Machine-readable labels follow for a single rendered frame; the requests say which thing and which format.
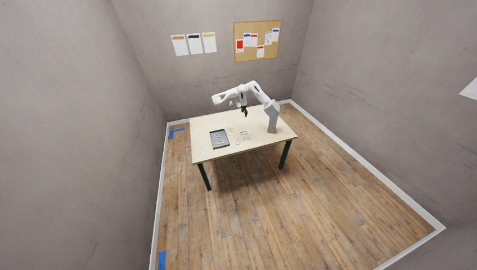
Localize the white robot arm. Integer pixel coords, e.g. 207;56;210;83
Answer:
211;81;272;108

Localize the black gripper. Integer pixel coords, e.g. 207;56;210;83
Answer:
240;105;248;117

